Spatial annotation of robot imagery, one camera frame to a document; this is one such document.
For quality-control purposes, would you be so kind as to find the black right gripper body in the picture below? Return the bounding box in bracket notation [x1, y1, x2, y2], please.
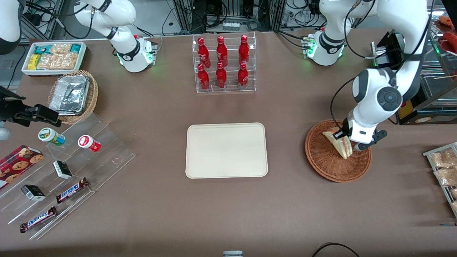
[0, 85, 26, 124]

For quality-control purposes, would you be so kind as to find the triangular sandwich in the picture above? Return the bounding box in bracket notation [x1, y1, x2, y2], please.
[322, 128, 353, 160]

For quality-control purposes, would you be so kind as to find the round brown wicker basket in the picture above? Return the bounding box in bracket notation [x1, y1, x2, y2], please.
[305, 119, 372, 183]

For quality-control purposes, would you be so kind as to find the aluminium foil tray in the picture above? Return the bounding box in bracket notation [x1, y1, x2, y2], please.
[49, 75, 90, 116]

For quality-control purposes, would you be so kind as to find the oval tan wicker basket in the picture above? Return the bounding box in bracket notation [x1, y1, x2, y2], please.
[47, 70, 99, 125]

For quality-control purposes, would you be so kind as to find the beige rectangular tray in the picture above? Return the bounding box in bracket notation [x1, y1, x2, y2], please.
[185, 122, 268, 179]

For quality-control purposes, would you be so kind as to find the green lid cup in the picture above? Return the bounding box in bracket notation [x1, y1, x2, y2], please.
[38, 127, 66, 146]

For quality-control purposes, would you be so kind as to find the yellow snack packet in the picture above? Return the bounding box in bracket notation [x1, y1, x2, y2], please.
[28, 54, 42, 71]

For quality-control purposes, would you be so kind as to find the red lid cup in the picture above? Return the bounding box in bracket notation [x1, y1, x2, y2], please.
[78, 135, 101, 153]

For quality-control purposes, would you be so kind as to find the clear rice cracker bag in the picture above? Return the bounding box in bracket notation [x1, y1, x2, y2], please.
[36, 52, 79, 70]
[50, 43, 72, 55]

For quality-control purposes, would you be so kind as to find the red chocolate cookie box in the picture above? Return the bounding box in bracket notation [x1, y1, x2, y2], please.
[0, 145, 44, 190]

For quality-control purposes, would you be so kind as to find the small black white box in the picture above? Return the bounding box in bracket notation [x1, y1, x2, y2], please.
[21, 185, 46, 201]
[53, 161, 73, 180]

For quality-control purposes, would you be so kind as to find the white plastic snack bin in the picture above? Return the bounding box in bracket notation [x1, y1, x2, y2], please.
[21, 41, 88, 77]

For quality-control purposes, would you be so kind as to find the clear acrylic stepped stand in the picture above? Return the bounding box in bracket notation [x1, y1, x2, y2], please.
[0, 112, 136, 240]

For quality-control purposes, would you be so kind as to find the snickers chocolate bar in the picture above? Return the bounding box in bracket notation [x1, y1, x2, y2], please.
[55, 177, 90, 204]
[20, 206, 57, 233]

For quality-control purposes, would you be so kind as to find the red cola bottle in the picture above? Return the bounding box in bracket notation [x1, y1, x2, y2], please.
[237, 62, 249, 88]
[197, 37, 211, 69]
[216, 62, 227, 89]
[216, 36, 228, 67]
[238, 35, 250, 66]
[197, 64, 210, 91]

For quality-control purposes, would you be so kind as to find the clear acrylic bottle rack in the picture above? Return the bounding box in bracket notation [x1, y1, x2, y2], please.
[192, 31, 257, 94]

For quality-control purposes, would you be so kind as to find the red sausage food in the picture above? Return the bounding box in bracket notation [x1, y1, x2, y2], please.
[437, 16, 457, 54]

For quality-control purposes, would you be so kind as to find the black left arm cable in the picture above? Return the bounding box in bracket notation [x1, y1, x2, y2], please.
[330, 0, 434, 130]

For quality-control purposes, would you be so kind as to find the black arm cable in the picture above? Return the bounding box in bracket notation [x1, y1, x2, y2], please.
[24, 0, 94, 40]
[330, 0, 434, 130]

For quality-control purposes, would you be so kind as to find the metal wire rack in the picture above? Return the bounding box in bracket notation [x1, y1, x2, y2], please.
[423, 142, 457, 218]

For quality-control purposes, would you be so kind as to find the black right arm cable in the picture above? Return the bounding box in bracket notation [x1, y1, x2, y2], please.
[24, 0, 94, 40]

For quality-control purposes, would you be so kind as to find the black looped table cable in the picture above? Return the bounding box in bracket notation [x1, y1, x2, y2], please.
[312, 242, 361, 257]

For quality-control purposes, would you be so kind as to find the coiled black cable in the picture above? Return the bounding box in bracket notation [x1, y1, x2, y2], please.
[246, 17, 263, 31]

